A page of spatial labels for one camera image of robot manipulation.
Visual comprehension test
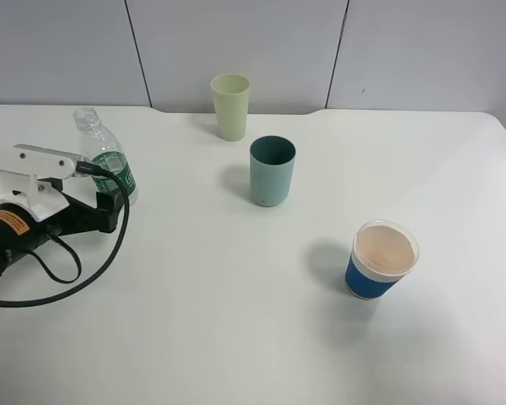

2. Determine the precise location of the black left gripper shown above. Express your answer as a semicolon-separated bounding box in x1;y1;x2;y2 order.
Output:
0;190;125;262

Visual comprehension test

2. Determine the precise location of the clear bottle green label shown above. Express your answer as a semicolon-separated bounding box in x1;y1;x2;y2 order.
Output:
73;107;138;204

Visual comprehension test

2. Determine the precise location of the teal plastic cup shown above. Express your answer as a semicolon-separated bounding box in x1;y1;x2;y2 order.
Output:
250;135;296;207

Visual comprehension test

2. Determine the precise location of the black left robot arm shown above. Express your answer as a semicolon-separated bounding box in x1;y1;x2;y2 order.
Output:
0;178;123;284

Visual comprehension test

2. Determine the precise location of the pale yellow plastic cup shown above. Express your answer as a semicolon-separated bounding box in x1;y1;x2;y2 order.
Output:
211;73;250;142

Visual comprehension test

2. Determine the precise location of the blue sleeve paper cup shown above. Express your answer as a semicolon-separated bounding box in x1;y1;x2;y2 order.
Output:
344;219;419;300

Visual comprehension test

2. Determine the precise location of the black braided camera cable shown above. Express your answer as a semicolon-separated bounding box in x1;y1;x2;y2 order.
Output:
0;161;132;309

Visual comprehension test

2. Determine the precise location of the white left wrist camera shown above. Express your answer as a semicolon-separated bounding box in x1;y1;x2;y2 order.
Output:
0;144;88;222

